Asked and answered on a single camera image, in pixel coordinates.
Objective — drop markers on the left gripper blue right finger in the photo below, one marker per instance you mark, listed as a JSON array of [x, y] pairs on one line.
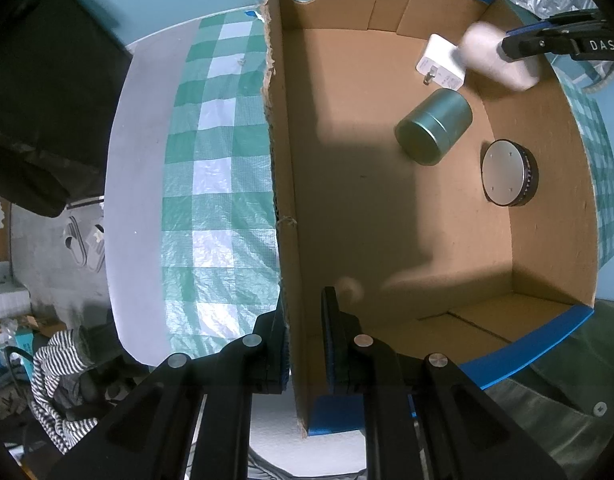
[[339, 330]]

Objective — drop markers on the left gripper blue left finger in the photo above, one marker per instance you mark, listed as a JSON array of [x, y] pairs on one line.
[[272, 355]]

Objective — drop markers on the white oblong charger case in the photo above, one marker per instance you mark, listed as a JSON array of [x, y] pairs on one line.
[[480, 49]]

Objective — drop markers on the blue cardboard box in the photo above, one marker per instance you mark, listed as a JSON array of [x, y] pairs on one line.
[[418, 254]]

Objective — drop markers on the green checkered plastic tablecloth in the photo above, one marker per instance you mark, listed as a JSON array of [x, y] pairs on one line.
[[219, 252]]

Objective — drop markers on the round black silver speaker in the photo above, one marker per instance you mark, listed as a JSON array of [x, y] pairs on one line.
[[509, 173]]

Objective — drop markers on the green metal tin can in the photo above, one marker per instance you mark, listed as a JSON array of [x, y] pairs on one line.
[[430, 130]]

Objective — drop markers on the striped black white clothing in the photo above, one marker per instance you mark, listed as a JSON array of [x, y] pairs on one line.
[[58, 366]]

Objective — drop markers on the white slippers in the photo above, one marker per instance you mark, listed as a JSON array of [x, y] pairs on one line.
[[86, 250]]

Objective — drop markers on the black hanging garment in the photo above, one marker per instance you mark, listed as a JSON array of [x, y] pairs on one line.
[[61, 76]]

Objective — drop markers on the white wall charger with prongs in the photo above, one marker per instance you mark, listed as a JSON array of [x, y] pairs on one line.
[[441, 64]]

